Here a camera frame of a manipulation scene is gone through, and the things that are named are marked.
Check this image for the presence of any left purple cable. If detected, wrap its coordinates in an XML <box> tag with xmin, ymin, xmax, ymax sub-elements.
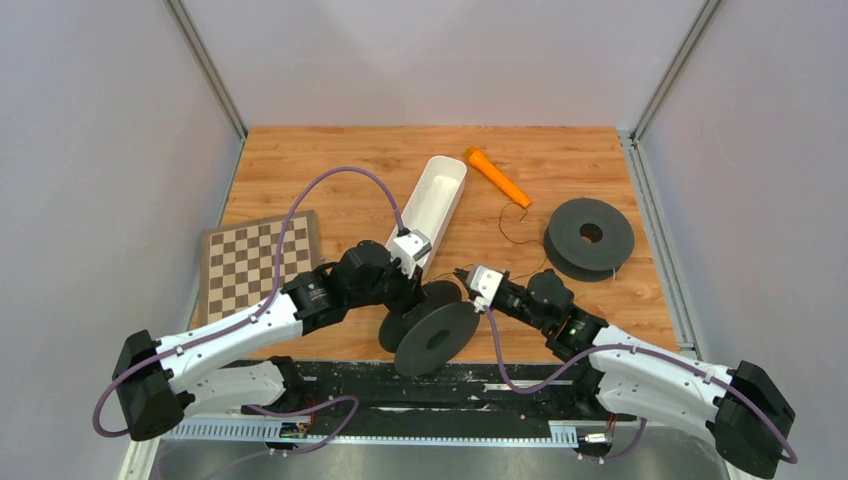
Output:
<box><xmin>91</xmin><ymin>166</ymin><xmax>407</xmax><ymax>439</ymax></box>

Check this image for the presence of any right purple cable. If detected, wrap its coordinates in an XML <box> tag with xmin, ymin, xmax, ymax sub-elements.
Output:
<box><xmin>484</xmin><ymin>307</ymin><xmax>800</xmax><ymax>466</ymax></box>

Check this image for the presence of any wooden chessboard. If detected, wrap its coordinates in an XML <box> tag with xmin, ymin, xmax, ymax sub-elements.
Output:
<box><xmin>194</xmin><ymin>210</ymin><xmax>324</xmax><ymax>327</ymax></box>

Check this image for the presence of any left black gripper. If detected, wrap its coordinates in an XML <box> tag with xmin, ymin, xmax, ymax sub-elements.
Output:
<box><xmin>348</xmin><ymin>253</ymin><xmax>430</xmax><ymax>318</ymax></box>

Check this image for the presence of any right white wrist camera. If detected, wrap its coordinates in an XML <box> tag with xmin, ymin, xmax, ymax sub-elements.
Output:
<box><xmin>462</xmin><ymin>264</ymin><xmax>509</xmax><ymax>313</ymax></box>

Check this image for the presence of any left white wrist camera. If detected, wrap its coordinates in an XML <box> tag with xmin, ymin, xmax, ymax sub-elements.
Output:
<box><xmin>386</xmin><ymin>229</ymin><xmax>433</xmax><ymax>278</ymax></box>

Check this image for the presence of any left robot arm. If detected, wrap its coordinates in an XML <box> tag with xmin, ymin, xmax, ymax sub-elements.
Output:
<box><xmin>93</xmin><ymin>231</ymin><xmax>432</xmax><ymax>441</ymax></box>

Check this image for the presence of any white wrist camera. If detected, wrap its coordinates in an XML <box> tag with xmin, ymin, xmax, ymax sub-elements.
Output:
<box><xmin>462</xmin><ymin>264</ymin><xmax>509</xmax><ymax>313</ymax></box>
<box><xmin>386</xmin><ymin>229</ymin><xmax>433</xmax><ymax>278</ymax></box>

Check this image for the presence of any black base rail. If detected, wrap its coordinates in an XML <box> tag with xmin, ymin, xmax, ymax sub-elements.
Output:
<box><xmin>163</xmin><ymin>360</ymin><xmax>638</xmax><ymax>448</ymax></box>

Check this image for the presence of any black thin cable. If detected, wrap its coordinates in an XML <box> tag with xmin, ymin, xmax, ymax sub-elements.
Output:
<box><xmin>430</xmin><ymin>201</ymin><xmax>551</xmax><ymax>283</ymax></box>

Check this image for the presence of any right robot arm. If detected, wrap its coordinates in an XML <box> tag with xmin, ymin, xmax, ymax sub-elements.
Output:
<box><xmin>454</xmin><ymin>265</ymin><xmax>798</xmax><ymax>479</ymax></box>

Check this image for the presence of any purple cable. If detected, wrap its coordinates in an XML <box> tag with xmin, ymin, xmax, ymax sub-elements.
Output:
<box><xmin>484</xmin><ymin>307</ymin><xmax>800</xmax><ymax>466</ymax></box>
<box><xmin>91</xmin><ymin>166</ymin><xmax>407</xmax><ymax>439</ymax></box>

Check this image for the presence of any black spool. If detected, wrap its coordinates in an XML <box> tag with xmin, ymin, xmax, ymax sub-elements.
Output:
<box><xmin>378</xmin><ymin>280</ymin><xmax>480</xmax><ymax>377</ymax></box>
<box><xmin>543</xmin><ymin>198</ymin><xmax>635</xmax><ymax>282</ymax></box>

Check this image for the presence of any orange flashlight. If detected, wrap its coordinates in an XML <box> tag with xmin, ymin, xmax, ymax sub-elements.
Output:
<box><xmin>463</xmin><ymin>146</ymin><xmax>531</xmax><ymax>208</ymax></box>

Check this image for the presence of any left aluminium frame post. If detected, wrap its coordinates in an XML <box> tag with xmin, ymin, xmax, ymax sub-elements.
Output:
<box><xmin>164</xmin><ymin>0</ymin><xmax>248</xmax><ymax>143</ymax></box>

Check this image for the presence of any right aluminium frame post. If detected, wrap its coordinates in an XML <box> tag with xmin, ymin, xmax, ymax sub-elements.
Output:
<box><xmin>630</xmin><ymin>0</ymin><xmax>725</xmax><ymax>144</ymax></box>

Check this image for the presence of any white oblong tray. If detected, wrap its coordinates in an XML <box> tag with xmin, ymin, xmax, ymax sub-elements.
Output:
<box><xmin>401</xmin><ymin>156</ymin><xmax>467</xmax><ymax>275</ymax></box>

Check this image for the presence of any aluminium frame post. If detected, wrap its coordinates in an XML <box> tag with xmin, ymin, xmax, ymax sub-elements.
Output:
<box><xmin>630</xmin><ymin>0</ymin><xmax>725</xmax><ymax>144</ymax></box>
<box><xmin>164</xmin><ymin>0</ymin><xmax>248</xmax><ymax>143</ymax></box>

